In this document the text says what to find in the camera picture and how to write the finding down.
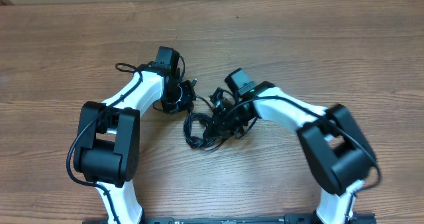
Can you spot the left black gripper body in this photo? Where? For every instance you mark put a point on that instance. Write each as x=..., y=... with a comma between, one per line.
x=181, y=97

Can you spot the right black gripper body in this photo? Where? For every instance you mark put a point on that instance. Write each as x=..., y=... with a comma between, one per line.
x=232, y=120

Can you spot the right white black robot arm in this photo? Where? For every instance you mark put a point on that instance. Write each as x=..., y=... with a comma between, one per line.
x=337, y=152

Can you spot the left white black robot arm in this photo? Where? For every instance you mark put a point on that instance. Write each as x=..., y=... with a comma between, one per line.
x=105, y=153

